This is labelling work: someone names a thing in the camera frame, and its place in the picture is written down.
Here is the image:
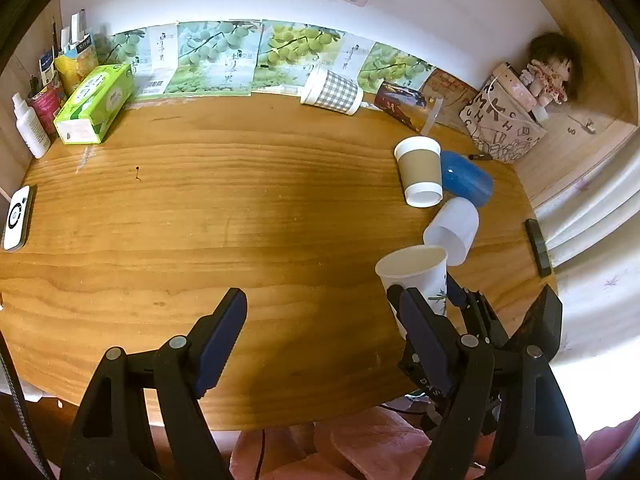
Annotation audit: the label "white printed paper cup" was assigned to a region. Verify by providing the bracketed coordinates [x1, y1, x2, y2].
[375, 245, 449, 342]

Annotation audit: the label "brown printed sheet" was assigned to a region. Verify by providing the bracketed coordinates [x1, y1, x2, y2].
[417, 67, 482, 117]

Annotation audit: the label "blue white small box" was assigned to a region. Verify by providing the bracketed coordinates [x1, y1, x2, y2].
[39, 47, 57, 88]

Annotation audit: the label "lettered fabric bag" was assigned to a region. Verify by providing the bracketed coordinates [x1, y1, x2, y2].
[459, 62, 549, 164]

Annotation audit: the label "green tissue box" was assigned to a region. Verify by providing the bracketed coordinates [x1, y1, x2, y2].
[52, 62, 136, 146]

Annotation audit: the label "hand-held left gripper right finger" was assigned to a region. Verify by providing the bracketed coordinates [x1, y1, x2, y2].
[388, 284, 587, 480]

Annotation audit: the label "white plastic bottle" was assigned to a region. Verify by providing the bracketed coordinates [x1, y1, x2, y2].
[11, 92, 52, 160]

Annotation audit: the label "pink box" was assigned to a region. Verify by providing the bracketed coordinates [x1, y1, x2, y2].
[492, 62, 538, 111]

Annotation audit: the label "pink cloth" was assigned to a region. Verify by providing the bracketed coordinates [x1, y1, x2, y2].
[229, 406, 437, 480]

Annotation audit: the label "brown sleeved paper cup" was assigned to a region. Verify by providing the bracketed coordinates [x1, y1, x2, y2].
[393, 136, 445, 209]

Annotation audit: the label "braided cable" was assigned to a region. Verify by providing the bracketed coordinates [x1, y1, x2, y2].
[0, 332, 53, 480]

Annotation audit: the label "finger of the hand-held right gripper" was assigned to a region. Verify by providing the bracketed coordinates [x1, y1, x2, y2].
[444, 273, 507, 349]
[507, 284, 564, 361]

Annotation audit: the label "thin black cable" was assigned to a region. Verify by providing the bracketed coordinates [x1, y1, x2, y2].
[255, 427, 267, 480]

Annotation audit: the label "white printed leaflet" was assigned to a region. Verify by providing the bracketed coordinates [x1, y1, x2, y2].
[335, 33, 376, 78]
[134, 24, 179, 97]

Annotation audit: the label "brown haired doll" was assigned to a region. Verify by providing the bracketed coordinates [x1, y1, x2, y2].
[520, 32, 582, 109]

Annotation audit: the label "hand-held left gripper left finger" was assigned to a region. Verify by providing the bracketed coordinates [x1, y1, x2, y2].
[60, 287, 248, 480]

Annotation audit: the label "white flat device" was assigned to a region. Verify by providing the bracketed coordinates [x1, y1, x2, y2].
[2, 185, 37, 252]

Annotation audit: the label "white tubes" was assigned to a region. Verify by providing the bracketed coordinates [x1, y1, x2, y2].
[60, 10, 88, 51]

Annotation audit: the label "white printed cloth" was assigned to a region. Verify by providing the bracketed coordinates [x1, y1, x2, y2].
[530, 142, 640, 461]

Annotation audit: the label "black rectangular bar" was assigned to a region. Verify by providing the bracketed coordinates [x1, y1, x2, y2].
[524, 218, 555, 279]

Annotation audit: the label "translucent white plastic cup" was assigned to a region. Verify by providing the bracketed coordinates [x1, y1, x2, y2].
[422, 196, 480, 266]

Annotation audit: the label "grey checked cup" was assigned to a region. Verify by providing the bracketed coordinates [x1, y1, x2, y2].
[300, 66, 365, 116]

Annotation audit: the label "clear plastic piece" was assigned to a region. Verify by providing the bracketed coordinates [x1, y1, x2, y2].
[422, 97, 446, 137]

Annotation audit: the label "blue plastic cup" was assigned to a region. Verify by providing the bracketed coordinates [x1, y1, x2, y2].
[439, 150, 496, 209]

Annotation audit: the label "green fruit printed sheet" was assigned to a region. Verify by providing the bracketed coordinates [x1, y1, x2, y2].
[95, 27, 151, 68]
[251, 20, 346, 93]
[357, 42, 435, 95]
[165, 20, 262, 97]

